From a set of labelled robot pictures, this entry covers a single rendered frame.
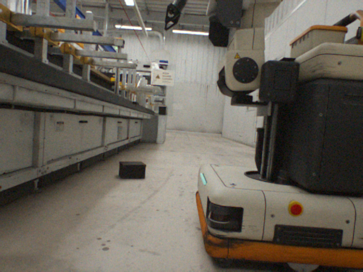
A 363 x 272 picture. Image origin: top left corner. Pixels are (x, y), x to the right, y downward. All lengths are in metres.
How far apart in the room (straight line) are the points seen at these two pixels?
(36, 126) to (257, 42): 1.29
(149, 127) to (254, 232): 4.79
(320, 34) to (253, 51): 0.27
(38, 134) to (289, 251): 1.41
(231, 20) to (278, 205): 0.71
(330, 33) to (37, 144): 1.59
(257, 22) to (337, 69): 0.37
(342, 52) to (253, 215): 0.62
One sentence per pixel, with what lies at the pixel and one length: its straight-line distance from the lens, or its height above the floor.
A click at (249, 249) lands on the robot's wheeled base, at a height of 0.10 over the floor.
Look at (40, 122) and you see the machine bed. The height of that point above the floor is 0.43.
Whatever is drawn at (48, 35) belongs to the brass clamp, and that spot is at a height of 0.82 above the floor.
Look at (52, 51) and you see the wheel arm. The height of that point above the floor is 0.83.
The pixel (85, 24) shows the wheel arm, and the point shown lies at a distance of 0.96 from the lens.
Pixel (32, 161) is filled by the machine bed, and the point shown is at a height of 0.20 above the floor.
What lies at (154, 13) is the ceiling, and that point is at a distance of 11.45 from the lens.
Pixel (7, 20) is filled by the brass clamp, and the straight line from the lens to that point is 1.06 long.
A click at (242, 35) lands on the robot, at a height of 0.86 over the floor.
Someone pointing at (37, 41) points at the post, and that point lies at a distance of 1.26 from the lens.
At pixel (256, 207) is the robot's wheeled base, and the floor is 0.24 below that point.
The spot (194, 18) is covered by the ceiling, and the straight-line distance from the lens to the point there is 11.35.
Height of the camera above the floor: 0.49
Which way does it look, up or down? 3 degrees down
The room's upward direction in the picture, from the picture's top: 5 degrees clockwise
